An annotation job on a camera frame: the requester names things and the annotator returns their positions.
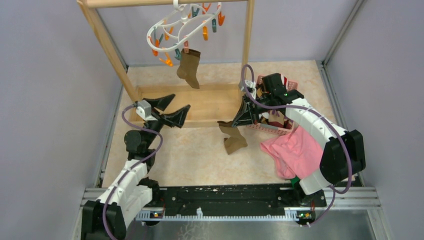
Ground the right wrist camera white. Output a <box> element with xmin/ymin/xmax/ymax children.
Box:
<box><xmin>238</xmin><ymin>79</ymin><xmax>257</xmax><ymax>99</ymax></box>

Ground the green cloth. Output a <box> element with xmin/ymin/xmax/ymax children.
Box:
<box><xmin>290</xmin><ymin>176</ymin><xmax>300</xmax><ymax>188</ymax></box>

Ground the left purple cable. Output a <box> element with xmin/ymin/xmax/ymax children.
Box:
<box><xmin>101</xmin><ymin>103</ymin><xmax>164</xmax><ymax>240</ymax></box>

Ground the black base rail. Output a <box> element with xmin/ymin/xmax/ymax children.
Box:
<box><xmin>135</xmin><ymin>183</ymin><xmax>327</xmax><ymax>226</ymax></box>

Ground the wooden clothes rack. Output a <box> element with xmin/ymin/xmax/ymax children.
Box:
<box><xmin>77</xmin><ymin>0</ymin><xmax>242</xmax><ymax>128</ymax></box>

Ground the pink cloth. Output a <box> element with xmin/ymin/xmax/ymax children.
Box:
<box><xmin>260</xmin><ymin>126</ymin><xmax>323</xmax><ymax>179</ymax></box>

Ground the brown sock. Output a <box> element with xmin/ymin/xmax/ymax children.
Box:
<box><xmin>217</xmin><ymin>121</ymin><xmax>248</xmax><ymax>155</ymax></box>
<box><xmin>176</xmin><ymin>49</ymin><xmax>201</xmax><ymax>89</ymax></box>

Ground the white round clip hanger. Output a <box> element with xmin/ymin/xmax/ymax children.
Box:
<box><xmin>146</xmin><ymin>0</ymin><xmax>225</xmax><ymax>67</ymax></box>

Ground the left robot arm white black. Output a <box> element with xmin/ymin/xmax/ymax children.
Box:
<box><xmin>80</xmin><ymin>93</ymin><xmax>191</xmax><ymax>240</ymax></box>

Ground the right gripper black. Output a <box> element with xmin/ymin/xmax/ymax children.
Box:
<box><xmin>231</xmin><ymin>93</ymin><xmax>274</xmax><ymax>128</ymax></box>

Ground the purple striped tan sock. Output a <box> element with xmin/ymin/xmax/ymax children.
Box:
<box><xmin>268</xmin><ymin>110</ymin><xmax>293</xmax><ymax>129</ymax></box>

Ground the purple cable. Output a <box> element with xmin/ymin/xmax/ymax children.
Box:
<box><xmin>240</xmin><ymin>64</ymin><xmax>354</xmax><ymax>227</ymax></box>
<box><xmin>101</xmin><ymin>103</ymin><xmax>164</xmax><ymax>240</ymax></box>

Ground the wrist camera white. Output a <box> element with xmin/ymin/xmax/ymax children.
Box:
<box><xmin>238</xmin><ymin>79</ymin><xmax>257</xmax><ymax>99</ymax></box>
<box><xmin>135</xmin><ymin>100</ymin><xmax>155</xmax><ymax>121</ymax></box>

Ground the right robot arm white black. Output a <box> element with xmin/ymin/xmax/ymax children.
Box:
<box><xmin>231</xmin><ymin>73</ymin><xmax>365</xmax><ymax>206</ymax></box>

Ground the red white striped sock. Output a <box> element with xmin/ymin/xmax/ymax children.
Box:
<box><xmin>281</xmin><ymin>74</ymin><xmax>288</xmax><ymax>89</ymax></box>

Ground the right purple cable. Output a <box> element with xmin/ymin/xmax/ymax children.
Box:
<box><xmin>240</xmin><ymin>64</ymin><xmax>354</xmax><ymax>227</ymax></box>

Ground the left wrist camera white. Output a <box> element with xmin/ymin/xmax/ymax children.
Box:
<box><xmin>135</xmin><ymin>100</ymin><xmax>155</xmax><ymax>121</ymax></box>

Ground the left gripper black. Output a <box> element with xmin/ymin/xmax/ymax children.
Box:
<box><xmin>141</xmin><ymin>94</ymin><xmax>190</xmax><ymax>149</ymax></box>

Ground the pink plastic basket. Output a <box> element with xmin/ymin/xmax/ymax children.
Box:
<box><xmin>247</xmin><ymin>75</ymin><xmax>298</xmax><ymax>136</ymax></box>

